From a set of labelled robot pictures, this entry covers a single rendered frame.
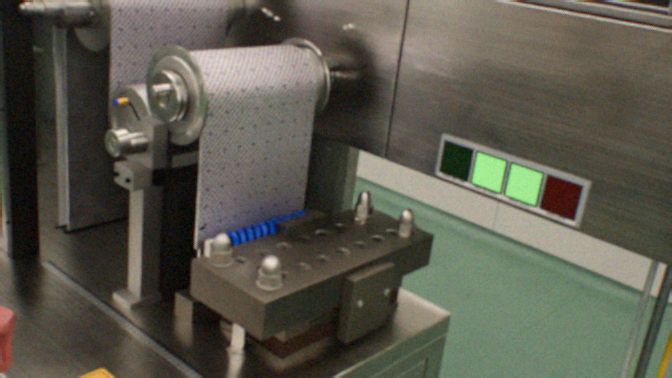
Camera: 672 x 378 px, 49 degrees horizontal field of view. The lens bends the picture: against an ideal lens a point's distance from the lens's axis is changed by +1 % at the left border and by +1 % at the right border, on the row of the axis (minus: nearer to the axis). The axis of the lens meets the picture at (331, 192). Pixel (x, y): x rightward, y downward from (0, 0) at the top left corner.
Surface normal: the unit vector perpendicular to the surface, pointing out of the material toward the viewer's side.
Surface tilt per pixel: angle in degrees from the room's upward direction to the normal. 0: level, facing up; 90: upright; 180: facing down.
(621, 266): 90
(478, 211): 90
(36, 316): 0
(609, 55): 90
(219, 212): 90
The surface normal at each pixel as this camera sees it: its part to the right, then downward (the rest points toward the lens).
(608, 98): -0.67, 0.19
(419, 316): 0.11, -0.93
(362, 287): 0.73, 0.32
